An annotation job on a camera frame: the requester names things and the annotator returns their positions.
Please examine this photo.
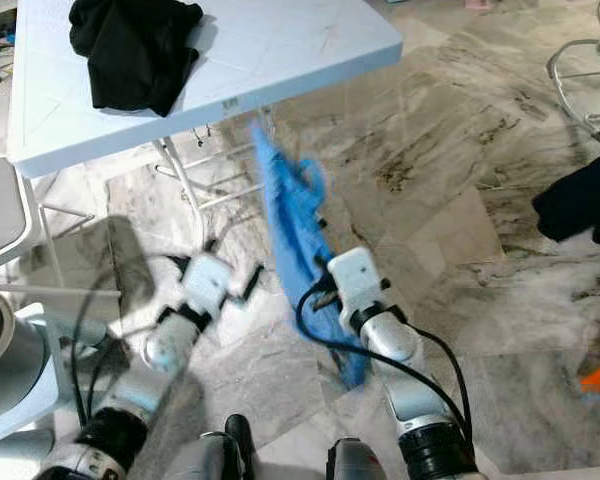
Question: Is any blue plastic clothes hanger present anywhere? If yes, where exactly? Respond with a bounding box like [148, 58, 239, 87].
[298, 158, 328, 203]

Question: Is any silver right robot leg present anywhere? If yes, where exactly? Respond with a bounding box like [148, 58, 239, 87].
[325, 437, 391, 480]

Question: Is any silver robot leg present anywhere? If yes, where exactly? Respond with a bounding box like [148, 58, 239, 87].
[325, 437, 391, 480]
[160, 415, 256, 480]

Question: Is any silver left robot leg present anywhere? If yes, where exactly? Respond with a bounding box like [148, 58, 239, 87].
[160, 415, 256, 480]

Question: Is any light blue plastic table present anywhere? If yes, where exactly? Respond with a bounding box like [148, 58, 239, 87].
[5, 0, 403, 256]

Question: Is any black garment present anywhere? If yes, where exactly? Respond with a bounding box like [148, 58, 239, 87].
[68, 0, 204, 118]

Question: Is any grey white chair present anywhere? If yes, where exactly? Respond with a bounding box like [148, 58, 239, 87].
[0, 158, 121, 296]

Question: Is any light blue laundry tub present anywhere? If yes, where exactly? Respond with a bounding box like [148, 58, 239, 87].
[0, 285, 76, 451]

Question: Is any navy blue garment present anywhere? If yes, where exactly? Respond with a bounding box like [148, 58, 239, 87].
[532, 145, 600, 246]

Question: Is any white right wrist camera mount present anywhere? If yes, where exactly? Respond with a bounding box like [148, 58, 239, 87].
[328, 247, 386, 309]

